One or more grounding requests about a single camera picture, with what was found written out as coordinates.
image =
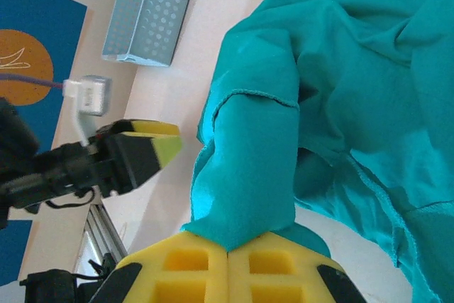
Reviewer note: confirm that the blue panel orange circle flower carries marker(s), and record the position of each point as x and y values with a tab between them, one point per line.
53	15

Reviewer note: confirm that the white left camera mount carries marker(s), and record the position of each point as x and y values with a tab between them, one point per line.
83	125

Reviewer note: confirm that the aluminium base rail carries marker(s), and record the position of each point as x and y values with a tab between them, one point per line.
106	232

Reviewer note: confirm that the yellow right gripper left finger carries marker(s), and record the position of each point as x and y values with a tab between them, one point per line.
184	274

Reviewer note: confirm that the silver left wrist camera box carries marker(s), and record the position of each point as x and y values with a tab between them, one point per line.
94	95

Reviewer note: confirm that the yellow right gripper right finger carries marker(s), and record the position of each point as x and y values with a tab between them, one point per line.
276	274

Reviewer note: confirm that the light blue perforated basket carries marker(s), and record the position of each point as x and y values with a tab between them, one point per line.
152	15

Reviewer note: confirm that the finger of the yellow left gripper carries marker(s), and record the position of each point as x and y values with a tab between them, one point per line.
149	126
134	157

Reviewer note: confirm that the teal t-shirt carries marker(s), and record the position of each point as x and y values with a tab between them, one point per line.
319	104

